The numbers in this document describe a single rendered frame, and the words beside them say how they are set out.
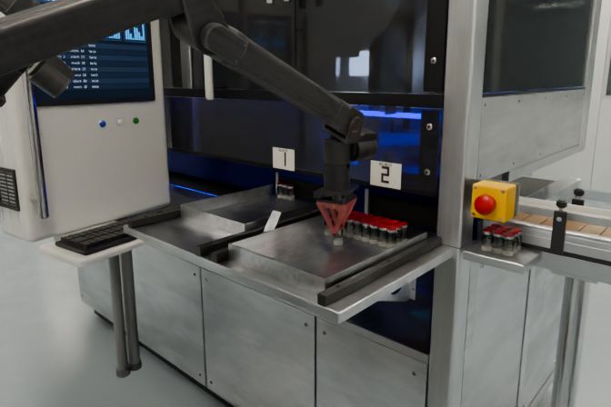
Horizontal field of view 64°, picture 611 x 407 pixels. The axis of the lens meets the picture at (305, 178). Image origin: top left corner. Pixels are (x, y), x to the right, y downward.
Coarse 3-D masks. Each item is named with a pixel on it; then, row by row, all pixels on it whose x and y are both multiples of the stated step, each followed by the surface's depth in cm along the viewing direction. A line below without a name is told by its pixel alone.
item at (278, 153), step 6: (276, 150) 139; (282, 150) 137; (288, 150) 136; (294, 150) 134; (276, 156) 139; (282, 156) 138; (288, 156) 136; (294, 156) 134; (276, 162) 139; (282, 162) 138; (288, 162) 136; (294, 162) 135; (282, 168) 138; (288, 168) 137; (294, 168) 135
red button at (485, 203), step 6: (480, 198) 97; (486, 198) 96; (492, 198) 97; (474, 204) 98; (480, 204) 97; (486, 204) 96; (492, 204) 96; (480, 210) 97; (486, 210) 96; (492, 210) 96
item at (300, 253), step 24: (240, 240) 101; (264, 240) 106; (288, 240) 111; (312, 240) 111; (360, 240) 111; (408, 240) 101; (264, 264) 92; (288, 264) 88; (312, 264) 97; (336, 264) 97; (360, 264) 89; (312, 288) 84
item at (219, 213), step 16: (240, 192) 144; (256, 192) 149; (272, 192) 154; (192, 208) 126; (208, 208) 136; (224, 208) 138; (240, 208) 138; (256, 208) 138; (272, 208) 138; (288, 208) 138; (304, 208) 127; (208, 224) 122; (224, 224) 118; (240, 224) 113; (256, 224) 115
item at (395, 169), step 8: (376, 168) 116; (392, 168) 114; (400, 168) 112; (376, 176) 117; (384, 176) 115; (392, 176) 114; (400, 176) 112; (376, 184) 117; (384, 184) 116; (392, 184) 114; (400, 184) 113
